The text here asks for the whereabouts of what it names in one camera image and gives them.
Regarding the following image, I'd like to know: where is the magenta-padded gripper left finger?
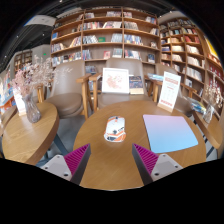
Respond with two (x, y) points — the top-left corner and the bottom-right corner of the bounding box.
(40, 143), (92, 186)

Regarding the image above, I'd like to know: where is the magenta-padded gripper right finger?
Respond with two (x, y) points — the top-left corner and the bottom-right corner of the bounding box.
(131, 143), (184, 186)

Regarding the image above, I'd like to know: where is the white and orange computer mouse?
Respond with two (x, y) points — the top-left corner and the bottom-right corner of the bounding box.
(103, 115), (127, 144)

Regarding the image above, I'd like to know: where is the pink-blue gradient mouse pad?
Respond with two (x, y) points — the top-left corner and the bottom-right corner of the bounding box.
(142, 114), (199, 155)

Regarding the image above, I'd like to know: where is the round wooden side table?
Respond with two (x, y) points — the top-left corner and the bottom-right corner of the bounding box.
(1, 101), (60, 167)
(191, 108), (224, 159)
(0, 104), (18, 138)

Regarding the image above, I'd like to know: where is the beige armchair with wooden arms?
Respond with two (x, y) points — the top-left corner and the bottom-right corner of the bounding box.
(43, 59), (93, 121)
(88, 57), (158, 109)
(151, 63), (194, 118)

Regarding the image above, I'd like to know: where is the glass vase with pink flowers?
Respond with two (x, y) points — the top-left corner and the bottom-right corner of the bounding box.
(9, 56), (56, 124)

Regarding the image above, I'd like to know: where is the white sign on wooden stand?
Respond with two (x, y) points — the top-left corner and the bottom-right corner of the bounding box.
(157, 70), (182, 114)

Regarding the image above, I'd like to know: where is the pile of blue books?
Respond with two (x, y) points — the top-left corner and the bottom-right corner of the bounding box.
(186, 96), (208, 116)

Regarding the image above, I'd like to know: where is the dark book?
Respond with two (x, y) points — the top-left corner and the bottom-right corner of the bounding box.
(128, 75), (145, 96)

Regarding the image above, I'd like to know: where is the small white card stand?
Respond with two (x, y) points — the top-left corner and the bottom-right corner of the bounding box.
(12, 88), (27, 117)

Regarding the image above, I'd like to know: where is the light blue book stack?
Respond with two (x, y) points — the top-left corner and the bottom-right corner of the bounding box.
(147, 73), (165, 83)

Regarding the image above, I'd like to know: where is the white picture board, red print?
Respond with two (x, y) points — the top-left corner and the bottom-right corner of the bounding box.
(101, 67), (130, 95)

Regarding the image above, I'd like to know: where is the orange display counter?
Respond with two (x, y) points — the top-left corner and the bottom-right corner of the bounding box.
(0, 69), (16, 114)

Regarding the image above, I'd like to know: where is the tall wooden bookshelf unit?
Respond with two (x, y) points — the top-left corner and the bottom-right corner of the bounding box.
(158, 18), (224, 111)

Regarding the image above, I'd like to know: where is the small distant wooden bookshelf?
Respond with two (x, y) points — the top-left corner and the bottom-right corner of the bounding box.
(13, 49), (34, 76)

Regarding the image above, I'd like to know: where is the wide wooden bookshelf unit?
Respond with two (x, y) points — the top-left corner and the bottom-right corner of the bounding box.
(49, 5), (161, 73)

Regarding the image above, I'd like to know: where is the white hanging ceiling panel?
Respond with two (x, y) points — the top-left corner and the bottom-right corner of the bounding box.
(23, 14), (58, 28)

